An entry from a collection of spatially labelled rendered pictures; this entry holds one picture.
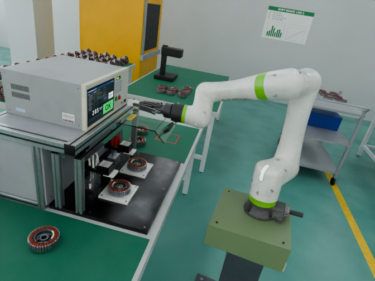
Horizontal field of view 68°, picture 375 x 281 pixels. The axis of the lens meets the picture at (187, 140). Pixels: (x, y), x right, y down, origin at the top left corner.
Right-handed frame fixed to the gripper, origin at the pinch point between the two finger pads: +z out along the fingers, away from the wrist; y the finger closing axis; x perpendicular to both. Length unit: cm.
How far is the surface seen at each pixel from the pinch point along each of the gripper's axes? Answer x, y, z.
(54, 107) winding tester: 1.4, -28.5, 24.4
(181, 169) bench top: -43, 18, -27
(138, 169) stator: -37.4, -1.3, -5.7
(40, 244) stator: -39, -62, 10
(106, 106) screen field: -0.8, -10.0, 9.7
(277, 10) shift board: 63, 512, -97
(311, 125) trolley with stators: -65, 221, -151
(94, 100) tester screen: 5.7, -21.7, 9.7
